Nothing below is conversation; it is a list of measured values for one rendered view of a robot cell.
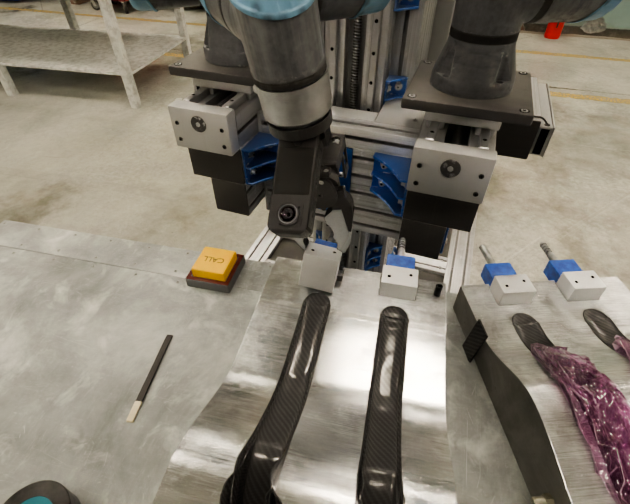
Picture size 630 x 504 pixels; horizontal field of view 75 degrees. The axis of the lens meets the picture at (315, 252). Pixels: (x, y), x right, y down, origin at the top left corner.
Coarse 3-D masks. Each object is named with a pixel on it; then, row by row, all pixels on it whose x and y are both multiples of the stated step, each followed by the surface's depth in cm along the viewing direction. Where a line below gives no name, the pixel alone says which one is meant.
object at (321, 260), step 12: (324, 240) 63; (312, 252) 56; (324, 252) 57; (336, 252) 57; (312, 264) 56; (324, 264) 56; (336, 264) 56; (300, 276) 58; (312, 276) 57; (324, 276) 57; (336, 276) 58; (324, 288) 58
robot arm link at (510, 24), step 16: (464, 0) 67; (480, 0) 65; (496, 0) 64; (512, 0) 64; (528, 0) 64; (544, 0) 64; (464, 16) 68; (480, 16) 66; (496, 16) 65; (512, 16) 65; (528, 16) 67; (480, 32) 67; (496, 32) 67; (512, 32) 67
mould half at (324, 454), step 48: (288, 288) 59; (336, 288) 59; (432, 288) 59; (288, 336) 54; (336, 336) 54; (432, 336) 54; (240, 384) 48; (336, 384) 49; (432, 384) 49; (192, 432) 40; (240, 432) 41; (336, 432) 42; (432, 432) 44; (192, 480) 36; (288, 480) 36; (336, 480) 37; (432, 480) 38
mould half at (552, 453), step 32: (480, 288) 64; (544, 288) 64; (608, 288) 64; (544, 320) 59; (576, 320) 59; (480, 352) 59; (512, 352) 55; (576, 352) 54; (608, 352) 54; (512, 384) 50; (544, 384) 48; (512, 416) 51; (544, 416) 45; (512, 448) 51; (544, 448) 44; (576, 448) 43; (544, 480) 45; (576, 480) 41
